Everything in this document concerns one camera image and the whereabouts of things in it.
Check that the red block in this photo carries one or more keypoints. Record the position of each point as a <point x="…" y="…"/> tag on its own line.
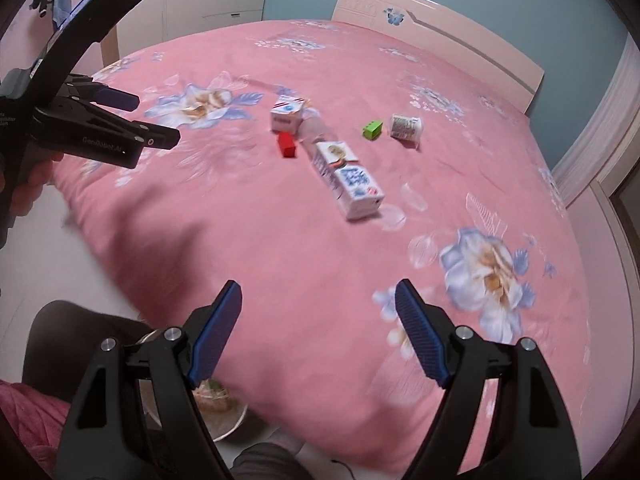
<point x="287" y="146"/>

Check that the white waste bin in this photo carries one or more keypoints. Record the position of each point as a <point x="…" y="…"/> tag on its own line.
<point x="227" y="420"/>

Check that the green block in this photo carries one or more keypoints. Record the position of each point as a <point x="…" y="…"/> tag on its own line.
<point x="373" y="131"/>

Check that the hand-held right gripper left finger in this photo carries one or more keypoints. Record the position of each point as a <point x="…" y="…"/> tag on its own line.
<point x="215" y="340"/>

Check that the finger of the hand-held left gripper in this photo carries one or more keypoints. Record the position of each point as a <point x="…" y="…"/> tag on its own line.
<point x="120" y="99"/>
<point x="100" y="132"/>

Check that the pink bed headboard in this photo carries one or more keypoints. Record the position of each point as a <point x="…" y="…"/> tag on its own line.
<point x="450" y="25"/>

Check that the brown food scraps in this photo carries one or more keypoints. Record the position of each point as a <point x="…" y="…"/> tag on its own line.
<point x="215" y="395"/>

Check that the white window trim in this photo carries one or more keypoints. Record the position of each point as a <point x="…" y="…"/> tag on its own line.
<point x="600" y="125"/>

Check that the white paper cup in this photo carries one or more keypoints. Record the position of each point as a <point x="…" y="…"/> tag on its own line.
<point x="405" y="128"/>

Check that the person's leg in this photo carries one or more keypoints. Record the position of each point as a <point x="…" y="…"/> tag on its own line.
<point x="70" y="325"/>
<point x="270" y="462"/>

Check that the clear plastic bottle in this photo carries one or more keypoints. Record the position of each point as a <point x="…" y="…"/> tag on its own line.
<point x="314" y="132"/>

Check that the pink floral blanket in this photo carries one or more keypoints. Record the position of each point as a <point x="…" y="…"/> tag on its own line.
<point x="250" y="240"/>

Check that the tall white milk carton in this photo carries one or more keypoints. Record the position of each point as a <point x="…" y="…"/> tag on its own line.
<point x="352" y="182"/>

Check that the small white carton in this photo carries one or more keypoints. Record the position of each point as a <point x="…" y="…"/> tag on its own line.
<point x="286" y="117"/>

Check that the person's right leg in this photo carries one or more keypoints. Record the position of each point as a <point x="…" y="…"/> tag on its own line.
<point x="270" y="462"/>

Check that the person's pink fleece top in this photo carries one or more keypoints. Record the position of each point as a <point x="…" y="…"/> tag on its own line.
<point x="25" y="425"/>

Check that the person's left leg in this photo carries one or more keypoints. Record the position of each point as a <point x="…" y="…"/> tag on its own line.
<point x="70" y="325"/>

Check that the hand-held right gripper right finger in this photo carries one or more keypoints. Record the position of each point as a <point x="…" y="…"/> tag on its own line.
<point x="417" y="332"/>

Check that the window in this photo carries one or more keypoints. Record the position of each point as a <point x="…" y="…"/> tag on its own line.
<point x="627" y="197"/>

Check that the person's left hand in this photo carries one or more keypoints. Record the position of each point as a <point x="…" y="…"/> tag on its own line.
<point x="30" y="185"/>

